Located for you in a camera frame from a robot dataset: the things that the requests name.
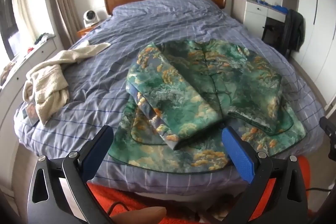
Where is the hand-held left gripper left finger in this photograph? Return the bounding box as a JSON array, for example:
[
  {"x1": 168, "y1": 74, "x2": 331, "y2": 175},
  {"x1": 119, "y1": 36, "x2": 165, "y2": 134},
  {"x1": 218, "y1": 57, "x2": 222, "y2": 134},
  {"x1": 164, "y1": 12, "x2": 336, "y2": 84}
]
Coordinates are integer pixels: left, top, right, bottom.
[{"x1": 27, "y1": 125, "x2": 114, "y2": 224}]

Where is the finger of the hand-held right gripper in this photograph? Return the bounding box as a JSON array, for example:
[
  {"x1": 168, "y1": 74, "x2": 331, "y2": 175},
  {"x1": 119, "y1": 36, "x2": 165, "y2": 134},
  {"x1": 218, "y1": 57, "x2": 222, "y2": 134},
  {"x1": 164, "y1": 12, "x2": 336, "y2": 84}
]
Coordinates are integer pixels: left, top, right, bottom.
[{"x1": 319, "y1": 116, "x2": 336, "y2": 159}]

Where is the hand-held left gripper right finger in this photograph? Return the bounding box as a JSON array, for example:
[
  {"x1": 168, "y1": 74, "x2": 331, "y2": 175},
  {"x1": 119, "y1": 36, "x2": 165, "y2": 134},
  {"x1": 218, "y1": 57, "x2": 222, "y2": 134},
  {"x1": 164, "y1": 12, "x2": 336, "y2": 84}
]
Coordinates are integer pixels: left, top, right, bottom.
[{"x1": 221, "y1": 126, "x2": 309, "y2": 224}]

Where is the green printed padded jacket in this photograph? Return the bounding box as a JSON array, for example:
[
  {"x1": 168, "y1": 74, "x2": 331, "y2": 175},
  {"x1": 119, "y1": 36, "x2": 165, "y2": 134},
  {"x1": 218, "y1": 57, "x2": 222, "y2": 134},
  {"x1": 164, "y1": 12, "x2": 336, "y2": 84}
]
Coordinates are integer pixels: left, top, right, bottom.
[{"x1": 119, "y1": 39, "x2": 307, "y2": 175}]

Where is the clothes pile on windowsill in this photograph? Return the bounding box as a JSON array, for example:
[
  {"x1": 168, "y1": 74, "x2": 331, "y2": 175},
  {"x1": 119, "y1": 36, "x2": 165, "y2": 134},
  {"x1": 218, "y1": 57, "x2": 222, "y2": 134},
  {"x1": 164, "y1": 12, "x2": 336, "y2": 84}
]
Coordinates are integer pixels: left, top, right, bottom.
[{"x1": 34, "y1": 33, "x2": 55, "y2": 45}]

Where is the orange rug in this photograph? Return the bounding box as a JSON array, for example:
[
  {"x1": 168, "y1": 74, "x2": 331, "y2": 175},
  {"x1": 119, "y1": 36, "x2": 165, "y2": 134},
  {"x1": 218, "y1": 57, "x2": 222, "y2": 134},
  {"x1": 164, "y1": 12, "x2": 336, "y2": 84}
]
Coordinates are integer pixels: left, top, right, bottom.
[{"x1": 87, "y1": 156, "x2": 311, "y2": 224}]

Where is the small photo card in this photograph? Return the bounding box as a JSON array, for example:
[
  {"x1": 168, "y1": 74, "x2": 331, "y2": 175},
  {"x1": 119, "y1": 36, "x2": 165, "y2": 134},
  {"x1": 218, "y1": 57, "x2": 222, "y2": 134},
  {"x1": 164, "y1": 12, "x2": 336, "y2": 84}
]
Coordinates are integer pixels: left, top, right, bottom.
[{"x1": 22, "y1": 102, "x2": 40, "y2": 125}]

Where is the brown rounded object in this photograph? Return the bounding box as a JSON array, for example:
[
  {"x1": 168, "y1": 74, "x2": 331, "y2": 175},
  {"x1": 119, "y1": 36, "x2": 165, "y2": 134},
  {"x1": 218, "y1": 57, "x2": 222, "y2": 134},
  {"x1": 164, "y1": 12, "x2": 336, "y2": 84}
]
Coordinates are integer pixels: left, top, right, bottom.
[{"x1": 110, "y1": 207, "x2": 167, "y2": 224}]

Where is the cream towel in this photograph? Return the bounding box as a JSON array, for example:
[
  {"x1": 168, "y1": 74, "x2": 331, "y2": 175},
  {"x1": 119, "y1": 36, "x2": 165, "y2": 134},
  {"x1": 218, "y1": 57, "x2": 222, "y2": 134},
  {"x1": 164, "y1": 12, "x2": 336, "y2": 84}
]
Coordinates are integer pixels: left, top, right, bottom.
[{"x1": 22, "y1": 42, "x2": 111, "y2": 126}]

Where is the white wardrobe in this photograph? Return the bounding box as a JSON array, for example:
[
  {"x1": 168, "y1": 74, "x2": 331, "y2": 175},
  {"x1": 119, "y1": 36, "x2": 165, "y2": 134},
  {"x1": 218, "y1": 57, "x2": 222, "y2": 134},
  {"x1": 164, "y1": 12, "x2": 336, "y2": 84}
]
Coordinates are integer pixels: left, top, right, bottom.
[{"x1": 282, "y1": 0, "x2": 336, "y2": 106}]

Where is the black jacket on chair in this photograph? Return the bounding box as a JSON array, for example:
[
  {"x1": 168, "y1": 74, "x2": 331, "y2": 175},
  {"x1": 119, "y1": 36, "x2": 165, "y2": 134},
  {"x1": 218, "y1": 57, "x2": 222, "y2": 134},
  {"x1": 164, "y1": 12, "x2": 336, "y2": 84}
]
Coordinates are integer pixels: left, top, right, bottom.
[{"x1": 282, "y1": 9, "x2": 305, "y2": 52}]

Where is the black chair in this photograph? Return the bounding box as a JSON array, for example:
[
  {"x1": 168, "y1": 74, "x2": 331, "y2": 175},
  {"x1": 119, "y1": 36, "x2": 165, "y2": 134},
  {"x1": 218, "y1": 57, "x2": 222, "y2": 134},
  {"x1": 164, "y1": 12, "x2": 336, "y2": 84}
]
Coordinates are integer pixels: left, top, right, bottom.
[{"x1": 262, "y1": 22, "x2": 289, "y2": 54}]

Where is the wooden nightstand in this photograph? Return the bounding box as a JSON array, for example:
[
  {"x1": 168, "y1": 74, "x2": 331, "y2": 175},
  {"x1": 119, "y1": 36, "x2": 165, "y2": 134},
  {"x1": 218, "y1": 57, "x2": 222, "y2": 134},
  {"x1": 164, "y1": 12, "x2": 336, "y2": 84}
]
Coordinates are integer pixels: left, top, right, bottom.
[{"x1": 77, "y1": 22, "x2": 101, "y2": 39}]

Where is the white desk fan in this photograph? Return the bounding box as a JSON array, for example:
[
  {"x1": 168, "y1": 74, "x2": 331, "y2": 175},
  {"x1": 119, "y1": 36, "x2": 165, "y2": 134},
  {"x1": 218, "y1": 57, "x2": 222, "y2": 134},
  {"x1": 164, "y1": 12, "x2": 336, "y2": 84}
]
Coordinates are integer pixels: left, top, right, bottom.
[{"x1": 83, "y1": 10, "x2": 102, "y2": 28}]

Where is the white desk with drawers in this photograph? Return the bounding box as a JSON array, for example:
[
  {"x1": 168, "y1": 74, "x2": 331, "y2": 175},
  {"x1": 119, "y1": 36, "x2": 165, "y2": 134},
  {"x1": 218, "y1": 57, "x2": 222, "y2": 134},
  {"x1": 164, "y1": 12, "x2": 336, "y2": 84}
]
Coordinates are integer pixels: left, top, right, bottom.
[{"x1": 232, "y1": 0, "x2": 289, "y2": 42}]

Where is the bed with blue checked sheet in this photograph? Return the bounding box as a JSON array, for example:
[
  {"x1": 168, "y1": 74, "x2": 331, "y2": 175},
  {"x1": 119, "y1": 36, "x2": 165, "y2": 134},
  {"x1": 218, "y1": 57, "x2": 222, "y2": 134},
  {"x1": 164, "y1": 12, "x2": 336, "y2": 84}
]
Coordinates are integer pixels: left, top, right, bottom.
[{"x1": 13, "y1": 0, "x2": 327, "y2": 194}]

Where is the beige curtain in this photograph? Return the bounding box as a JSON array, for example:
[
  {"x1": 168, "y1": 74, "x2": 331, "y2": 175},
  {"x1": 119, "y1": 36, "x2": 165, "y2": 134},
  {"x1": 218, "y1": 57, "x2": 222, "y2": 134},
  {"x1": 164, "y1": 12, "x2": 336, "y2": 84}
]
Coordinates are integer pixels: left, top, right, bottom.
[{"x1": 49, "y1": 0, "x2": 84, "y2": 50}]

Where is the window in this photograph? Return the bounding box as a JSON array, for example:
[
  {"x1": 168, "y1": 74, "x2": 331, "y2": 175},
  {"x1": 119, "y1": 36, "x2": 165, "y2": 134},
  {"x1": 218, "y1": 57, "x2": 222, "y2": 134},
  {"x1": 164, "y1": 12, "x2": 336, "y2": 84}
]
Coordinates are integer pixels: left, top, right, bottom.
[{"x1": 0, "y1": 0, "x2": 20, "y2": 62}]

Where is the black cable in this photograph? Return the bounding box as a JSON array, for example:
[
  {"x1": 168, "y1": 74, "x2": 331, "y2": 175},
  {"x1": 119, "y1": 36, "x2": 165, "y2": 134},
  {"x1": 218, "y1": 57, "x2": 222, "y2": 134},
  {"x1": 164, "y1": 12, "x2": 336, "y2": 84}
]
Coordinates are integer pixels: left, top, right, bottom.
[{"x1": 104, "y1": 202, "x2": 137, "y2": 217}]

